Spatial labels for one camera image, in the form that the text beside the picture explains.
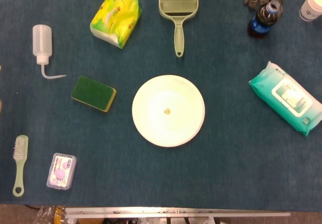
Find clear box purple label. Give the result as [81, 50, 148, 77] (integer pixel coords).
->
[46, 153, 77, 191]

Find pale green plastic dustpan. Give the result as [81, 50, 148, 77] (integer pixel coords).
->
[158, 0, 199, 58]

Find pale green scrub brush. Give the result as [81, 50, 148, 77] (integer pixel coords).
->
[12, 134, 29, 197]

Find yellow green tissue pack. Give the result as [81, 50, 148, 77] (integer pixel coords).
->
[90, 0, 143, 50]

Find crinkled clear plastic bag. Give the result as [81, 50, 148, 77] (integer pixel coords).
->
[32, 205, 66, 224]

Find stacked white paper cups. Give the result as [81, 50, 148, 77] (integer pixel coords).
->
[299, 0, 322, 22]

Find white round plate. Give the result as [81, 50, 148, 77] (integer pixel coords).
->
[131, 74, 206, 148]

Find cola bottle blue label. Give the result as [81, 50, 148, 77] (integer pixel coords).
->
[247, 1, 281, 40]

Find teal felt table cover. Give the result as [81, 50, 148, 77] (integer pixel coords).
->
[0, 0, 322, 212]

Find translucent white squeeze bottle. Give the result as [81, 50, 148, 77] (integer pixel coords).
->
[32, 24, 67, 80]

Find green yellow sponge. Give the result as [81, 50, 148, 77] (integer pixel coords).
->
[71, 75, 117, 113]

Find aluminium frame rail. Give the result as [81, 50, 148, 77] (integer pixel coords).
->
[65, 207, 291, 219]

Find teal wet wipes pack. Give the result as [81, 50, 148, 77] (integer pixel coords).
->
[248, 61, 322, 137]

